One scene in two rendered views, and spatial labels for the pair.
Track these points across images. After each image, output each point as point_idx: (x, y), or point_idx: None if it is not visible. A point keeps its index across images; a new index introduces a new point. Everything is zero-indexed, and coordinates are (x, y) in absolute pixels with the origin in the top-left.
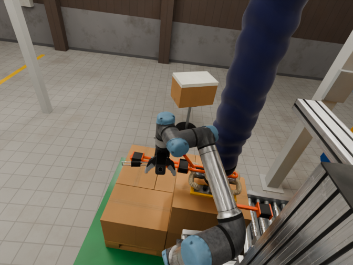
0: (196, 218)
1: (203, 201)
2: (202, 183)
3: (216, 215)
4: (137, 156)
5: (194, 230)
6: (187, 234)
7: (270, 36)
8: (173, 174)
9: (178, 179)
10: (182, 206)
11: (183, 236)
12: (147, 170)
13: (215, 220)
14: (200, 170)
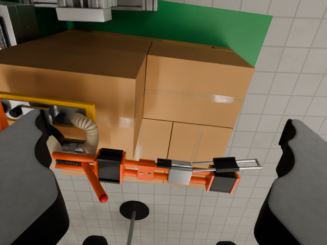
0: (90, 63)
1: (73, 95)
2: (80, 131)
3: (42, 66)
4: (222, 181)
5: (99, 53)
6: (92, 9)
7: None
8: (29, 119)
9: (128, 137)
10: (114, 81)
11: (101, 6)
12: (314, 147)
13: (51, 61)
14: (65, 157)
